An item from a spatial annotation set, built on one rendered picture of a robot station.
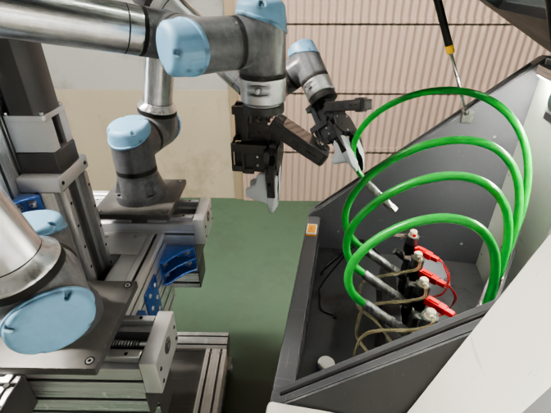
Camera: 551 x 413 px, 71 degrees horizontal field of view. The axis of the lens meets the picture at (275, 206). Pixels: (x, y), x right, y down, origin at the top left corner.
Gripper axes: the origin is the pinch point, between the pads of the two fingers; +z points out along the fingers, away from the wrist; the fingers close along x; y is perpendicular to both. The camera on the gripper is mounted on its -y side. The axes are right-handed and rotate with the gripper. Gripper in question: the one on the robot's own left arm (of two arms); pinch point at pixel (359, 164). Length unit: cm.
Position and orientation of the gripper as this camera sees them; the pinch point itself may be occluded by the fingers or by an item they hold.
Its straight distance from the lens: 95.9
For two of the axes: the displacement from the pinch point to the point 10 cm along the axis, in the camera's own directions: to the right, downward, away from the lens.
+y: -6.1, 3.6, 7.0
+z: 3.6, 9.2, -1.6
